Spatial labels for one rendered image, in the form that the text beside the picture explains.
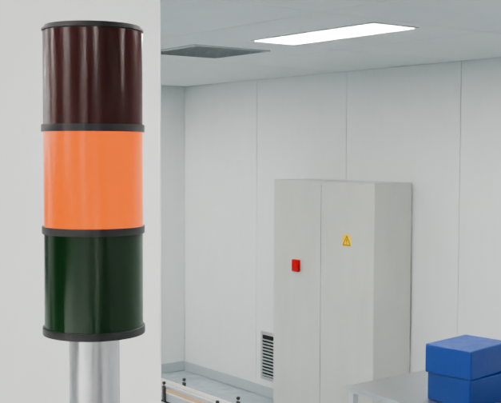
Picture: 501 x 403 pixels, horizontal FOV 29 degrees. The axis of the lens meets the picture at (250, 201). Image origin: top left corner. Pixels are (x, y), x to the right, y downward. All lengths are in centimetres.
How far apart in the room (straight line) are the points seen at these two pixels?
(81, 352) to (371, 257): 686
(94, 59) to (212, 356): 938
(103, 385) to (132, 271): 6
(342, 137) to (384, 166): 55
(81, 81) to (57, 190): 5
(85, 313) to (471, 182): 677
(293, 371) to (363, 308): 104
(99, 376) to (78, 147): 11
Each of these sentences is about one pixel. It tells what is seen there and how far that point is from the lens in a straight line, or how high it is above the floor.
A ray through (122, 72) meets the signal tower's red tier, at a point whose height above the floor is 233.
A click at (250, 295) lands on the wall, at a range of 920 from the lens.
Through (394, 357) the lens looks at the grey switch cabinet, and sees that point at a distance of 759.
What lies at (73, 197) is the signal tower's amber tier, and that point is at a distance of 46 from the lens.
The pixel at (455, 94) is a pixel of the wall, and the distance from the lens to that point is 730.
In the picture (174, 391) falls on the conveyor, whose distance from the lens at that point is 558.
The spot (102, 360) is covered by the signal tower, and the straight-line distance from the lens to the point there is 49.
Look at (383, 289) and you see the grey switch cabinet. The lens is 740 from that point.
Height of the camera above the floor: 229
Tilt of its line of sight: 3 degrees down
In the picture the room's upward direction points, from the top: straight up
